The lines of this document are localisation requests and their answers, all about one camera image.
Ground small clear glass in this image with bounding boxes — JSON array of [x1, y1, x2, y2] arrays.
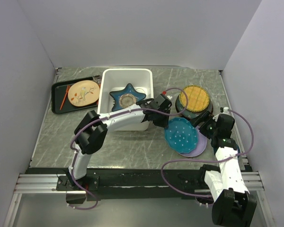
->
[[92, 75, 102, 85]]

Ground black serving tray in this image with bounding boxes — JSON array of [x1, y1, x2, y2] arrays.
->
[[51, 77, 98, 114]]

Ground round woven bamboo mat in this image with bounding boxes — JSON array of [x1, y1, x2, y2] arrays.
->
[[179, 85, 210, 112]]

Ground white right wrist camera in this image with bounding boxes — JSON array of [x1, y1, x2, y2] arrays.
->
[[220, 107, 230, 114]]

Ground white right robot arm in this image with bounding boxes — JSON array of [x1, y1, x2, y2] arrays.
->
[[190, 107, 257, 227]]

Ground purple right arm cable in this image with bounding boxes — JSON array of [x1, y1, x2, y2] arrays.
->
[[160, 108, 255, 206]]

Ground lavender round plate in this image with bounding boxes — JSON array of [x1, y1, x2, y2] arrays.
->
[[177, 131, 207, 157]]

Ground black striped lacquer plate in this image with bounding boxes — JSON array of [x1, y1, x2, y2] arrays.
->
[[175, 102, 213, 121]]

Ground orange chopsticks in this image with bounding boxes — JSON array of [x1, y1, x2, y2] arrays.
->
[[60, 85, 71, 110]]

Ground white plastic bin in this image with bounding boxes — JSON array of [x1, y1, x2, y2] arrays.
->
[[97, 68, 154, 131]]

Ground turquoise polka dot plate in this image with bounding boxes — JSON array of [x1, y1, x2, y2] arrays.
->
[[164, 117, 198, 154]]

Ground dark blue floral plate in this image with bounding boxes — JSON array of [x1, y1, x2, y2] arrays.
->
[[175, 95, 213, 121]]

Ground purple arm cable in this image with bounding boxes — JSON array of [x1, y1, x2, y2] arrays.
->
[[70, 87, 189, 211], [160, 108, 255, 206]]

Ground peach bird-painted plate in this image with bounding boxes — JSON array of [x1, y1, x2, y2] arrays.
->
[[68, 80, 100, 107]]

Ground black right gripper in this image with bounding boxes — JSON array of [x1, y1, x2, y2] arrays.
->
[[189, 109, 219, 140]]

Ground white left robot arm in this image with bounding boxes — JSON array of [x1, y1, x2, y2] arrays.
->
[[67, 93, 172, 190]]

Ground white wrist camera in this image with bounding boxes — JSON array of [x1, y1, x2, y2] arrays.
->
[[220, 107, 230, 114], [162, 91, 173, 100]]

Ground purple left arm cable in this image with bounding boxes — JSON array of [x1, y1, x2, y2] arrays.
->
[[70, 87, 189, 211]]

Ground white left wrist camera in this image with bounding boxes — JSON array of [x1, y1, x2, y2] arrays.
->
[[162, 91, 173, 100]]

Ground blue star-shaped dish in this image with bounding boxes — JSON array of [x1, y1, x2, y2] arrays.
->
[[109, 83, 146, 112]]

